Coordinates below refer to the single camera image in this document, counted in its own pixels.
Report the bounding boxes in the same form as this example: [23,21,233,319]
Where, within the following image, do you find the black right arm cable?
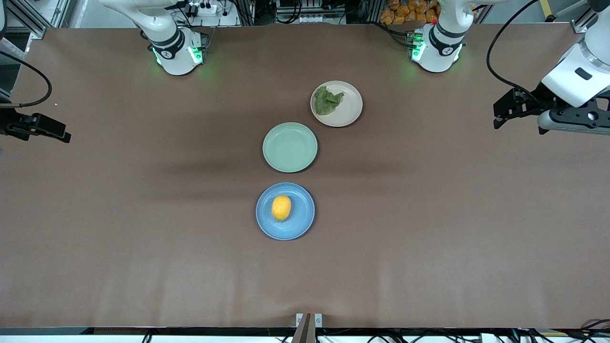
[0,50,52,108]

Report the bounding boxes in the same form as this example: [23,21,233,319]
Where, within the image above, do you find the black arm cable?
[486,0,546,98]
[0,50,52,108]

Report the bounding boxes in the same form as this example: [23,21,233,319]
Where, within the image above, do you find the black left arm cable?
[486,0,546,98]

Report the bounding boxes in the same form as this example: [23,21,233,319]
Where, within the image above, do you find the orange snack bags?
[380,0,440,25]

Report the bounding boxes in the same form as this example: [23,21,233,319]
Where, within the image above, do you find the grey metal table bracket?
[292,313,324,343]

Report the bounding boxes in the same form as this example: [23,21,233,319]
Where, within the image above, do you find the beige round plate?
[310,81,363,128]

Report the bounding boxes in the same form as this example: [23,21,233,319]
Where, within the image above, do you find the yellow lemon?
[271,194,292,222]

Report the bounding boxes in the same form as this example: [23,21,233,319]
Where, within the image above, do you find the green lettuce leaf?
[314,86,345,116]

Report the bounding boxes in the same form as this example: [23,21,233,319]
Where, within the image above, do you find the white power strip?
[183,0,218,18]

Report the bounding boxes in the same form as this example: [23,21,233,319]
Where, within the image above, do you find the blue round plate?
[255,182,315,241]

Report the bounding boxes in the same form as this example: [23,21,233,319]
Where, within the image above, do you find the green round plate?
[263,122,318,173]

